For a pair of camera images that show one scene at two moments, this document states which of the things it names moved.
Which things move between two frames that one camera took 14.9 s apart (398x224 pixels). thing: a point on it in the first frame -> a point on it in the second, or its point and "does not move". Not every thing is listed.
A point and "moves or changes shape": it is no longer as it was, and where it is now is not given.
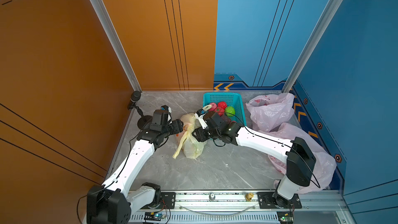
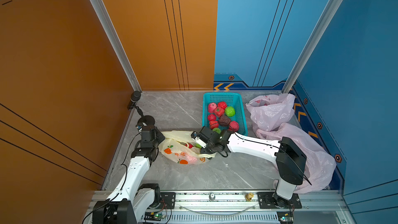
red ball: x=222 y=105 does not move
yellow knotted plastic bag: x=186 y=141 moves or changes shape
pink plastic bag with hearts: x=325 y=164 does not move
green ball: x=229 y=111 does not move
